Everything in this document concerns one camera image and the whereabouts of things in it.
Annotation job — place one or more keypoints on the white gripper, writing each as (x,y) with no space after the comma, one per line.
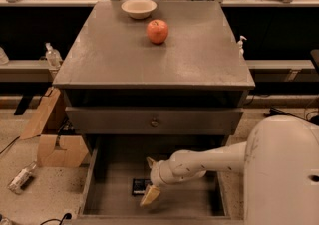
(156,175)

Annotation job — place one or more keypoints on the dark blue rxbar wrapper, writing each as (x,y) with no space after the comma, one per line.
(139,186)

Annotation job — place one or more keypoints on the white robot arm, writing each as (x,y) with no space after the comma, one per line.
(280,167)

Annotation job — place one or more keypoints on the brass drawer knob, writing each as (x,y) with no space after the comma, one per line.
(154,122)

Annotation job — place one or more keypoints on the open grey middle drawer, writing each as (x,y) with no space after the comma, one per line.
(118,159)

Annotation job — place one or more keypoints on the grey wooden drawer cabinet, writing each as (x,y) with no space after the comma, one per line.
(113,64)

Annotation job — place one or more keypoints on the closed grey top drawer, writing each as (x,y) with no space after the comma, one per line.
(99,120)

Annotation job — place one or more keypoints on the brown cardboard box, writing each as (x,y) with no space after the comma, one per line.
(54,149)

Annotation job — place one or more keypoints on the clear plastic bottle on floor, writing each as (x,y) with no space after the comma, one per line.
(22,177)

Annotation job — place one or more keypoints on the red apple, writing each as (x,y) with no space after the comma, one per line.
(157,31)

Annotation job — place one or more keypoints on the clear bottle on shelf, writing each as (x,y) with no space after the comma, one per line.
(53,56)

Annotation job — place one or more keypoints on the white pump dispenser bottle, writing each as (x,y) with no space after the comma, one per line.
(240,43)

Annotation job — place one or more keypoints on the white ceramic bowl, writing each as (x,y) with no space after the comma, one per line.
(139,9)

